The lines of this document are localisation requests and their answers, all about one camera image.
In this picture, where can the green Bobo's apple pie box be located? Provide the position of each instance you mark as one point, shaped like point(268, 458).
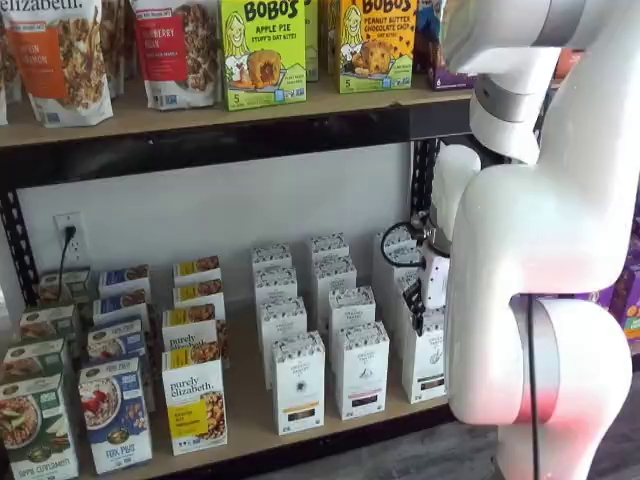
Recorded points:
point(262, 55)
point(312, 40)

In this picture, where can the white yellow purely elizabeth box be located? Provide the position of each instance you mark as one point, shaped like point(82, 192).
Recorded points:
point(190, 327)
point(197, 267)
point(195, 400)
point(200, 295)

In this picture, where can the white box pink strip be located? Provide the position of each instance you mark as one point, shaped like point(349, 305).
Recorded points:
point(362, 370)
point(327, 245)
point(352, 305)
point(334, 280)

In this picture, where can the blue oatmeal box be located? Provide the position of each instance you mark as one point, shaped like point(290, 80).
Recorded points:
point(120, 305)
point(115, 415)
point(117, 340)
point(125, 280)

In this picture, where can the blue purple Zbar box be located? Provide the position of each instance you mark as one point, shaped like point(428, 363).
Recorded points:
point(427, 50)

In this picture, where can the orange Bobo's peanut butter box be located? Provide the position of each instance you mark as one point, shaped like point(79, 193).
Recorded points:
point(377, 50)

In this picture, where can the particle board shelf panel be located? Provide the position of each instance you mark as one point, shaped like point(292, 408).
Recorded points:
point(150, 120)
point(250, 400)

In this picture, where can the purple Annie's snack box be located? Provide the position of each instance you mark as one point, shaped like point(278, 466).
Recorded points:
point(622, 285)
point(632, 325)

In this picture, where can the white box orange strip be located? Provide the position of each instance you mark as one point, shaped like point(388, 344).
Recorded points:
point(271, 255)
point(275, 285)
point(298, 385)
point(280, 320)

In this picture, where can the green oatmeal box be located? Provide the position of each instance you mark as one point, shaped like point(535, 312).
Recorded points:
point(47, 325)
point(72, 285)
point(35, 430)
point(30, 360)

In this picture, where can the red label granola bag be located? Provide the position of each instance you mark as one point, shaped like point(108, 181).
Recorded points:
point(175, 55)

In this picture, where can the orange label granola bag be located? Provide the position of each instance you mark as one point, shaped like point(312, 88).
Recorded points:
point(55, 60)

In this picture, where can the black metal shelf frame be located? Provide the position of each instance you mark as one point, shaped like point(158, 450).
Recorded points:
point(200, 150)

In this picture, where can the white wall outlet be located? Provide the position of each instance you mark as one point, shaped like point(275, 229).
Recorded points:
point(78, 247)

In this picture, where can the orange snack box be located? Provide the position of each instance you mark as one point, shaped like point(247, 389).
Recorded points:
point(567, 62)

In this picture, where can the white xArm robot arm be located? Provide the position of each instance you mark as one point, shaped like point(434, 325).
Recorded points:
point(550, 250)

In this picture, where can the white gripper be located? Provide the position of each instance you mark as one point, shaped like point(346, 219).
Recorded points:
point(436, 280)

